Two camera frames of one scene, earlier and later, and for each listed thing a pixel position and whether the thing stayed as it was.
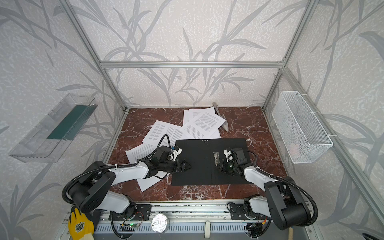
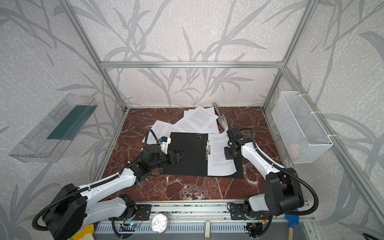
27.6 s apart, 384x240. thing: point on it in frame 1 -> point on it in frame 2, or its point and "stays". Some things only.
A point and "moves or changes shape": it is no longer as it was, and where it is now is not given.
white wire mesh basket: (305, 139) stays
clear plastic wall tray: (48, 140) stays
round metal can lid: (160, 223) stays
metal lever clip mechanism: (216, 157) -> (207, 149)
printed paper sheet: (144, 183) -> (217, 164)
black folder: (197, 153) moves or changes shape
